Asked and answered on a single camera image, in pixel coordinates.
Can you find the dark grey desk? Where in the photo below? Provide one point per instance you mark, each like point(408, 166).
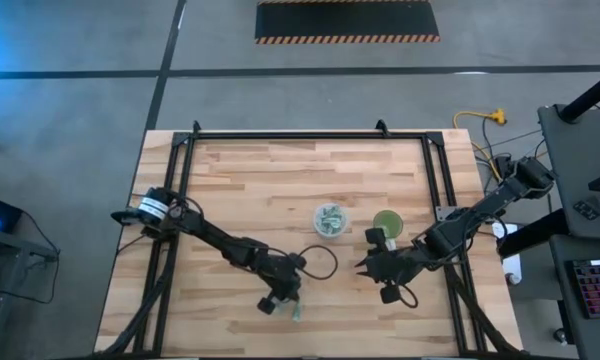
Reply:
point(575, 160)
point(580, 345)

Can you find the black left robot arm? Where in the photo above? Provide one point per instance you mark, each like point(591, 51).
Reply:
point(215, 240)

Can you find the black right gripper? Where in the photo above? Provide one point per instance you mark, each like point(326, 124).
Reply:
point(395, 265)

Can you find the black aluminium table frame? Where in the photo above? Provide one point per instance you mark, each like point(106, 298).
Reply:
point(305, 135)

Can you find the white power strip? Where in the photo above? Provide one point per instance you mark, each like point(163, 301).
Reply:
point(512, 260)

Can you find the grey metal bracket plate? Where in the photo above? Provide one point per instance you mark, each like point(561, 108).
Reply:
point(444, 214)

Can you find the clear round plastic container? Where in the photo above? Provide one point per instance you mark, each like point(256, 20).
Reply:
point(316, 220)

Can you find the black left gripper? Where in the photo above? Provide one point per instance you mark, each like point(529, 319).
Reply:
point(280, 280)

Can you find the black caster wheel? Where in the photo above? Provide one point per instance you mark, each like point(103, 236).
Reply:
point(560, 336)

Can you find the black backlit keyboard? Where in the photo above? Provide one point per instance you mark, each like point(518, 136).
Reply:
point(597, 287)

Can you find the small black remote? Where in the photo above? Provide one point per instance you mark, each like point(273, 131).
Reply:
point(586, 210)

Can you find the black round pole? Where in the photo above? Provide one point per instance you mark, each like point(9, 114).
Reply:
point(590, 95)

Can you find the black desk leg bar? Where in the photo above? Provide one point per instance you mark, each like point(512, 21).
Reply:
point(530, 235)

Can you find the black hazard striped floor mat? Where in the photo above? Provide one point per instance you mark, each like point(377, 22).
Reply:
point(347, 20)

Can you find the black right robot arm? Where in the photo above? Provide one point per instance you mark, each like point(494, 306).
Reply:
point(480, 210)

